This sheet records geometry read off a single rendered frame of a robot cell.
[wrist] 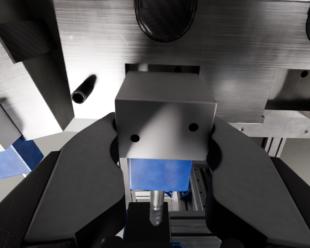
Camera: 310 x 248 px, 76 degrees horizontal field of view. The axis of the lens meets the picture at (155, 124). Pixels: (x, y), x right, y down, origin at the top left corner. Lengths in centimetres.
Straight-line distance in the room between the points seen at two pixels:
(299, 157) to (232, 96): 148
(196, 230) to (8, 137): 46
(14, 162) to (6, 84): 8
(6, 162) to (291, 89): 29
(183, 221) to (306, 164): 126
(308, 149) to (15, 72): 158
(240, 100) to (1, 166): 25
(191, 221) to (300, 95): 43
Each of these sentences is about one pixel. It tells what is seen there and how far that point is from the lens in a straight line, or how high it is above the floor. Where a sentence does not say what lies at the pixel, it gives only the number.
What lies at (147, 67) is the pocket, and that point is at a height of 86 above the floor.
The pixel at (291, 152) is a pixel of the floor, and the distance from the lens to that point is 157.
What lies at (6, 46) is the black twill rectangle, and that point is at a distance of 21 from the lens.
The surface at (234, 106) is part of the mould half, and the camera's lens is 17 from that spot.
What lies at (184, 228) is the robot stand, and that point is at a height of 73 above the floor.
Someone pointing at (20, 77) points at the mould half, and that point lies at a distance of 22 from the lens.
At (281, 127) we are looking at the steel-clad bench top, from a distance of 32.
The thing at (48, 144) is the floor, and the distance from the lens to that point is 144.
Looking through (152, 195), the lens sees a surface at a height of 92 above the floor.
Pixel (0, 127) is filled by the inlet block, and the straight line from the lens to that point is 24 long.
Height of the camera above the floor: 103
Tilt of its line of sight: 60 degrees down
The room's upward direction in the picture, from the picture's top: 180 degrees counter-clockwise
